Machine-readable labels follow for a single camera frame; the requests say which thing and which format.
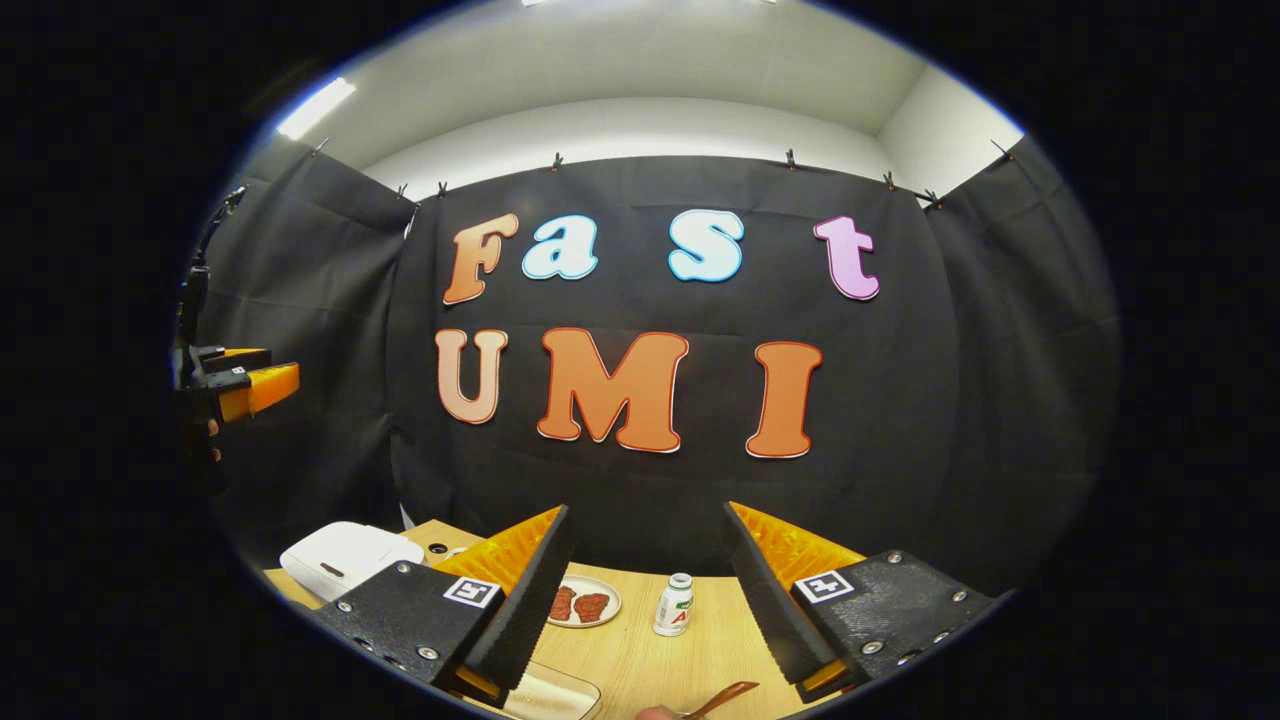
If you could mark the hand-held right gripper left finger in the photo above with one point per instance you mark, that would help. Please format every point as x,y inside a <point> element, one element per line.
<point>530,610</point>

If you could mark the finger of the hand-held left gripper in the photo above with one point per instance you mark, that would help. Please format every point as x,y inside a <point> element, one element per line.
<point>262,390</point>
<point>240,357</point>

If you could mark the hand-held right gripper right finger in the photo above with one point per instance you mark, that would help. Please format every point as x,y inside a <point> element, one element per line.
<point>770,610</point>

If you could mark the brown wooden spoon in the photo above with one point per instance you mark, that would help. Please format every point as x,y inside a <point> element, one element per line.
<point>720,700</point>

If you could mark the white rice cooker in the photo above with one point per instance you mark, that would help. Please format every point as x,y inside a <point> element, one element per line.
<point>340,560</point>

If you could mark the red meat patty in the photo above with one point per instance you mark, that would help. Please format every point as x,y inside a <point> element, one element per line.
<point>592,607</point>
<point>563,604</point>

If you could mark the white round plate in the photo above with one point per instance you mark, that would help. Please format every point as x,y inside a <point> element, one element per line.
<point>610,605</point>

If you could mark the white drink bottle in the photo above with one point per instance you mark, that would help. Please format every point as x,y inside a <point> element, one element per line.
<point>673,610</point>

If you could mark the ceiling light panel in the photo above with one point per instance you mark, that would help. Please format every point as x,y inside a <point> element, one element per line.
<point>315,108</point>

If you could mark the black backdrop cloth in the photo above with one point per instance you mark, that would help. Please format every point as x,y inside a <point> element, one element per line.
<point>950,400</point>

